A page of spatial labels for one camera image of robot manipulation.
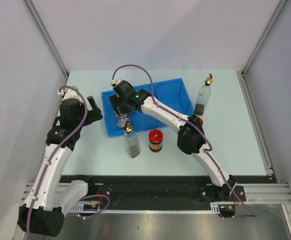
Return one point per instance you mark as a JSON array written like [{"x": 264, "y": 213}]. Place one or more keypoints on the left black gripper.
[{"x": 93, "y": 115}]

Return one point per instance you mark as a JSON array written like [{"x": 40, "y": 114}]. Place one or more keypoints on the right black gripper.
[{"x": 115, "y": 100}]

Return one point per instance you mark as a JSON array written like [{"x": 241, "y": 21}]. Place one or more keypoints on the glass jar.
[
  {"x": 121, "y": 121},
  {"x": 124, "y": 113}
]

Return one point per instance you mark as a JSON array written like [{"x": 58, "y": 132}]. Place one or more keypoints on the glass bottle brown powder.
[{"x": 131, "y": 140}]

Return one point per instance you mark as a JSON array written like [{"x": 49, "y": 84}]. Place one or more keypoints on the red-lid jar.
[
  {"x": 155, "y": 138},
  {"x": 200, "y": 120}
]

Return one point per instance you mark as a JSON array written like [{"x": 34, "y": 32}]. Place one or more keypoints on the glass bottle black base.
[{"x": 203, "y": 96}]

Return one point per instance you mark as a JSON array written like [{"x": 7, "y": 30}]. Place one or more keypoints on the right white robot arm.
[{"x": 191, "y": 139}]

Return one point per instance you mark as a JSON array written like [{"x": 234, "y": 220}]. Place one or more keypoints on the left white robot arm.
[{"x": 43, "y": 212}]

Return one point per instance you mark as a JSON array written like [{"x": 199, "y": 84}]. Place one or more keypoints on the blue three-compartment plastic bin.
[{"x": 172, "y": 93}]

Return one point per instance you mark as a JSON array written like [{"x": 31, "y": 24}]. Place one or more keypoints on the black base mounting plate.
[{"x": 157, "y": 193}]

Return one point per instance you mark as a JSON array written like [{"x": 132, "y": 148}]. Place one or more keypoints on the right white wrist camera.
[{"x": 115, "y": 82}]

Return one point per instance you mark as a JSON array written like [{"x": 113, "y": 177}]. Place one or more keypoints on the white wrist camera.
[
  {"x": 69, "y": 93},
  {"x": 115, "y": 82}
]

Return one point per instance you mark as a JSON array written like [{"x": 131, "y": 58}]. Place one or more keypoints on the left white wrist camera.
[{"x": 69, "y": 93}]

